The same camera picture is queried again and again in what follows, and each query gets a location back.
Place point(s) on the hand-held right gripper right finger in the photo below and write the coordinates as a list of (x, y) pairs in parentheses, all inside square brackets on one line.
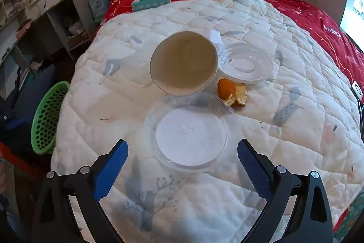
[(254, 169)]

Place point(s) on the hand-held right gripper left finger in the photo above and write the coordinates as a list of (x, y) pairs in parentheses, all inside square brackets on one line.
[(111, 169)]

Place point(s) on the clear plastic dome lid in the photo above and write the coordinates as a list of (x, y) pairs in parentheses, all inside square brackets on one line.
[(190, 140)]

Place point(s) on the green plastic basket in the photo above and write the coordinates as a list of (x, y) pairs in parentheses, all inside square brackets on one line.
[(42, 123)]

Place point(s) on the white quilted blanket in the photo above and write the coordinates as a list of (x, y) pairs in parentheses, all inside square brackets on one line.
[(298, 132)]

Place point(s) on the orange peel scrap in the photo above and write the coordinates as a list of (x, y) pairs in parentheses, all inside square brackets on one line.
[(239, 98)]

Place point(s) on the orange fruit piece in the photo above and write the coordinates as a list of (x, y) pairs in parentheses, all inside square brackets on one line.
[(225, 87)]

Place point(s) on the clear round plastic lid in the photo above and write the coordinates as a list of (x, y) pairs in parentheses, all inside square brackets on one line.
[(244, 66)]

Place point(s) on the black smartphone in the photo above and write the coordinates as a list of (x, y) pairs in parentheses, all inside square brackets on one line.
[(362, 117)]

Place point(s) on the brown paper cup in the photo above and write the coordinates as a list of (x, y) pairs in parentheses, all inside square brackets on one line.
[(184, 66)]

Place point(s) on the small white device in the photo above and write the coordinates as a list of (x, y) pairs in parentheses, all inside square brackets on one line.
[(357, 88)]

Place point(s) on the translucent plastic cup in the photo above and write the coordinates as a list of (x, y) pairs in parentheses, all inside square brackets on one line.
[(214, 36)]

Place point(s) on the grey desk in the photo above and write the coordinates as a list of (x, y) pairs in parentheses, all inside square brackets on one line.
[(78, 15)]

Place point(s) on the blue paper bag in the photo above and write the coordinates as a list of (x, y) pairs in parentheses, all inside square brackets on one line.
[(98, 6)]

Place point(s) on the teal tissue box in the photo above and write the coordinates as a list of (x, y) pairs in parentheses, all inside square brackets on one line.
[(150, 4)]

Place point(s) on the white desk lamp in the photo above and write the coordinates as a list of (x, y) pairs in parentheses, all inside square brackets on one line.
[(34, 0)]

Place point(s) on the window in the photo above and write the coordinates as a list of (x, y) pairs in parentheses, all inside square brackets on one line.
[(355, 4)]

